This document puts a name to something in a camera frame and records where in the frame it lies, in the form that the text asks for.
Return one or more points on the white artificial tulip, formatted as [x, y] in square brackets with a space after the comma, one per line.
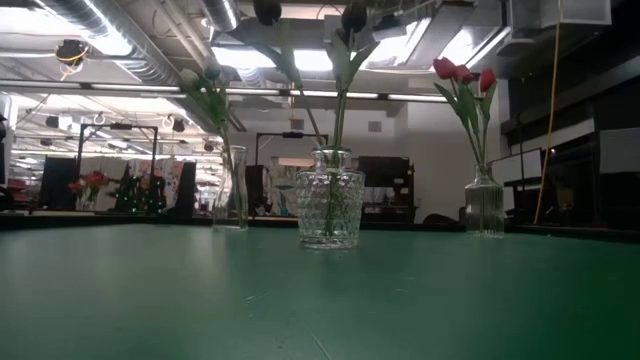
[212, 71]
[189, 79]

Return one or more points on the diamond-textured glass vase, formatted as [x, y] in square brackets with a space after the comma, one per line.
[330, 210]

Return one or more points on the tall smooth glass vase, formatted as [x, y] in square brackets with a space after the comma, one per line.
[231, 200]

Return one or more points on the ribbed glass vase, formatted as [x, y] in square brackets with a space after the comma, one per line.
[484, 205]

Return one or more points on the black cabinet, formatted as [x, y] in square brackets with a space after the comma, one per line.
[387, 175]

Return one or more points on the long ceiling light strip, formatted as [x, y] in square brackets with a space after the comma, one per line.
[380, 95]

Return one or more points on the dark upright panel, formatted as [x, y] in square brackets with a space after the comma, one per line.
[187, 185]

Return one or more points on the white board panel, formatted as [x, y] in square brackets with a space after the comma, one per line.
[520, 167]

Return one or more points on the green table mat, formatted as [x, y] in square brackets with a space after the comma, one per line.
[150, 310]

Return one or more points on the red flower bouquet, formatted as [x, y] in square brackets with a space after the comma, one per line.
[95, 179]

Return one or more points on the yellow pole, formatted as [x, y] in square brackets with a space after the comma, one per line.
[550, 125]

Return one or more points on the black monitor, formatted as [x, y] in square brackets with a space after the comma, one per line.
[57, 182]

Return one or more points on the black rig frame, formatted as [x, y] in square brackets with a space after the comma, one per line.
[120, 126]
[292, 134]

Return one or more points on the rectangular metal ventilation duct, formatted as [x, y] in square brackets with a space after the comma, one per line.
[310, 32]

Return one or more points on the round silver ventilation duct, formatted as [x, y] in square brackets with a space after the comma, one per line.
[220, 12]

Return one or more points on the large spiral ventilation duct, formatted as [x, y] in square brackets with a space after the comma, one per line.
[125, 45]

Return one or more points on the white wall panel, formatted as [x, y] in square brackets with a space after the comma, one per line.
[620, 150]

